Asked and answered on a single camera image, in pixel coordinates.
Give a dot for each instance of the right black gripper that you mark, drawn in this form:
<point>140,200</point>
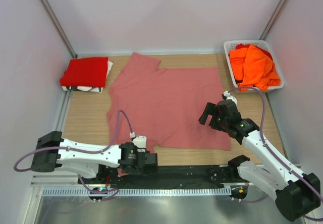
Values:
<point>215,118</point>

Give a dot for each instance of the folded red t shirt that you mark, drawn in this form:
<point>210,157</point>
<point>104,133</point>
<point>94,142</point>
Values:
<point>89,72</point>

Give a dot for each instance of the white slotted cable duct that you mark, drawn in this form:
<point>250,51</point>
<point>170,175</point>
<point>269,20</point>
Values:
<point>82,192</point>

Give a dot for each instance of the orange t shirt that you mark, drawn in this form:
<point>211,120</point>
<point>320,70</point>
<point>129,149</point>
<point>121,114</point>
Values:
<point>251,67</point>

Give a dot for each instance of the pink t shirt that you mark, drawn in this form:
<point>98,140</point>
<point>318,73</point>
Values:
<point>165,104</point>

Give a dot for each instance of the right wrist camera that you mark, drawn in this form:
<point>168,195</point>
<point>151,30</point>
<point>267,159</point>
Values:
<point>227,96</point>

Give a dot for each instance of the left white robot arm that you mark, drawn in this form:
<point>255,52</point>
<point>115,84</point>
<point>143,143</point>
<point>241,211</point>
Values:
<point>55,153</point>

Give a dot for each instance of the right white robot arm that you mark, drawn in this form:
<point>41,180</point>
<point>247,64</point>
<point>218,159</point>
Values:
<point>294,192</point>

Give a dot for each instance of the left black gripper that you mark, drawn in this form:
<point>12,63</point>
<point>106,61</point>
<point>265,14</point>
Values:
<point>152,160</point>

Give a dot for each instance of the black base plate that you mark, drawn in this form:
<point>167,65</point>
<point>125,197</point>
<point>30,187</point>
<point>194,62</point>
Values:
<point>170,177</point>

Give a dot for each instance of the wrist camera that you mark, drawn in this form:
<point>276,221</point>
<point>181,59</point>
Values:
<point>138,140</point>
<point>227,96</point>

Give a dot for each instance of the white plastic basket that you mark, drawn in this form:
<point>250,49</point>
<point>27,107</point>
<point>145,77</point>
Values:
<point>230,45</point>

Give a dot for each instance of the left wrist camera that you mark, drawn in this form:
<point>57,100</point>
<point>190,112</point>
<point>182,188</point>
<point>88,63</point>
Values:
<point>138,140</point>

